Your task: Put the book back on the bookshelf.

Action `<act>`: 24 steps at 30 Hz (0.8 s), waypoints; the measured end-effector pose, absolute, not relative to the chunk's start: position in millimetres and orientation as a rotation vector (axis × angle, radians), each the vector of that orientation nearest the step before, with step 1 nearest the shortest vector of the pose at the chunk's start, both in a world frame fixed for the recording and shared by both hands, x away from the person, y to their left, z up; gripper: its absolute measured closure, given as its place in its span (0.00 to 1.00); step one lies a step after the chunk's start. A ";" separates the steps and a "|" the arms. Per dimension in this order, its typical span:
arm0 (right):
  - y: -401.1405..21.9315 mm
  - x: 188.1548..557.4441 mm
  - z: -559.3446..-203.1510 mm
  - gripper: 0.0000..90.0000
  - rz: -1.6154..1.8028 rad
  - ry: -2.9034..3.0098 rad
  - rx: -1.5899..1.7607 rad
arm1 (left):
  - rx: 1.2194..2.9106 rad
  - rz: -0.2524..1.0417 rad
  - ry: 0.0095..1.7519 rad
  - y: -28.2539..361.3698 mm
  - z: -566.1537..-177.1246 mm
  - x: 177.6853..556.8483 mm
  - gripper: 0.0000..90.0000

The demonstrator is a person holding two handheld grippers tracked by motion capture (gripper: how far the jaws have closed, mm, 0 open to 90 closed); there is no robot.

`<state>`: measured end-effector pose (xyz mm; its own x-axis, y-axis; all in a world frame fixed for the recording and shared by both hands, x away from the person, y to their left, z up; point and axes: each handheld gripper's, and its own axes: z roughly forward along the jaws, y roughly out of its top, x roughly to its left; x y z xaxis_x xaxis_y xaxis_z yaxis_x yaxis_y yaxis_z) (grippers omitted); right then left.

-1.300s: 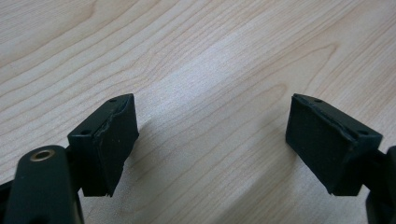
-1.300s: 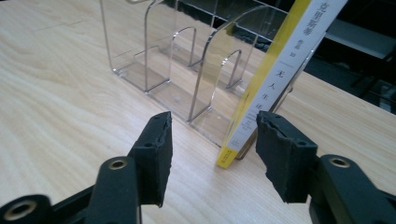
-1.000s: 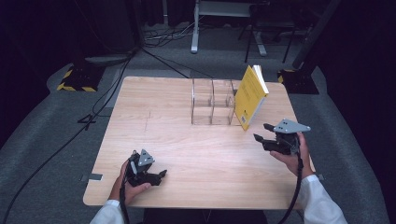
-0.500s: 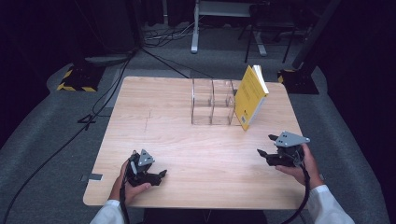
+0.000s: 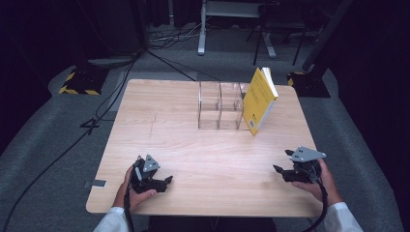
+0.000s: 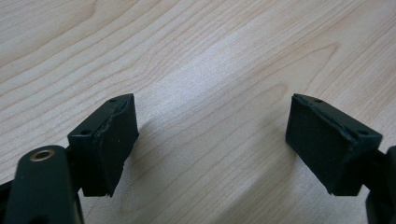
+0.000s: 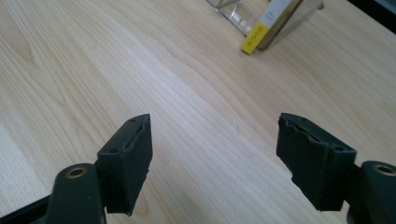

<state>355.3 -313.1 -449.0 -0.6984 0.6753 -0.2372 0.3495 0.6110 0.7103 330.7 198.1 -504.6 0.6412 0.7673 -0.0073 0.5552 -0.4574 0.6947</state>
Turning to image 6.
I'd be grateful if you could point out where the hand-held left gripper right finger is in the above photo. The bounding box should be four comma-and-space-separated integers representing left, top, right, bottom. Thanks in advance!
285, 92, 384, 197

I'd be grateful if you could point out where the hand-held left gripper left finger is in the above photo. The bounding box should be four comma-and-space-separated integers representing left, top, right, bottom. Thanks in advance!
66, 92, 140, 198

